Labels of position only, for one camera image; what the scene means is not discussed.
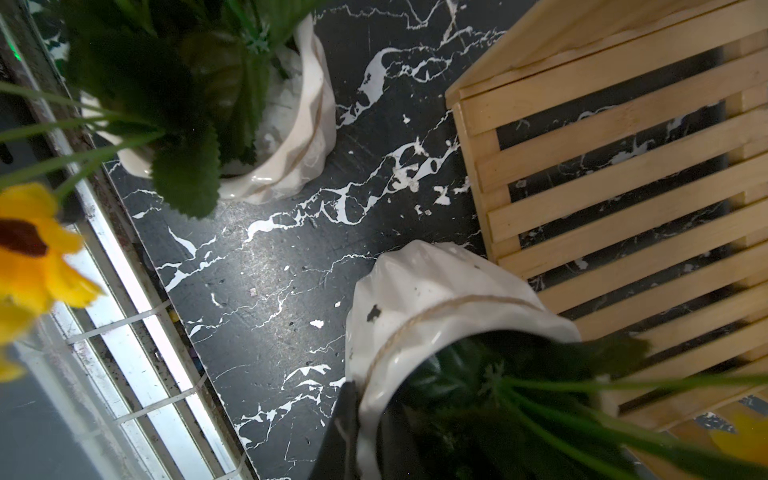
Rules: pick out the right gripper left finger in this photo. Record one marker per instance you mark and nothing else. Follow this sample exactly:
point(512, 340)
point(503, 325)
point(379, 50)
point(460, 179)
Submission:
point(337, 455)

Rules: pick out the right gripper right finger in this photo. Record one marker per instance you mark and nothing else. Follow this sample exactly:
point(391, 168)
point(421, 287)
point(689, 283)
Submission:
point(399, 458)

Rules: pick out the sunflower pot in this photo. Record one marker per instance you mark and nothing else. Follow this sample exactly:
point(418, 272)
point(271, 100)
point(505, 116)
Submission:
point(495, 385)
point(209, 100)

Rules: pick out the wooden two-tier shelf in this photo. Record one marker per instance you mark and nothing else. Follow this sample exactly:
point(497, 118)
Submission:
point(617, 157)

